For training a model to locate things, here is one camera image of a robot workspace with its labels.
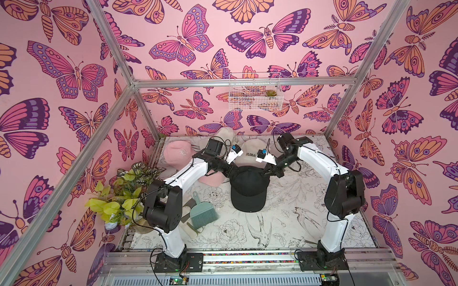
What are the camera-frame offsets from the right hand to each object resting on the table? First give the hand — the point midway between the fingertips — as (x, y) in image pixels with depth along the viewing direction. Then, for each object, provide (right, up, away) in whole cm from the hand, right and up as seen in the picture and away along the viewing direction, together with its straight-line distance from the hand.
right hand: (265, 171), depth 87 cm
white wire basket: (-4, +42, +8) cm, 43 cm away
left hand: (-12, +1, +1) cm, 12 cm away
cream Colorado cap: (-7, +6, +19) cm, 21 cm away
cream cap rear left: (-20, +20, +25) cm, 38 cm away
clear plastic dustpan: (-36, -27, -5) cm, 46 cm away
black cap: (-8, -7, -2) cm, 11 cm away
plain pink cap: (-26, -5, +9) cm, 28 cm away
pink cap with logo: (-48, +9, +16) cm, 51 cm away
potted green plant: (-57, -9, -22) cm, 61 cm away
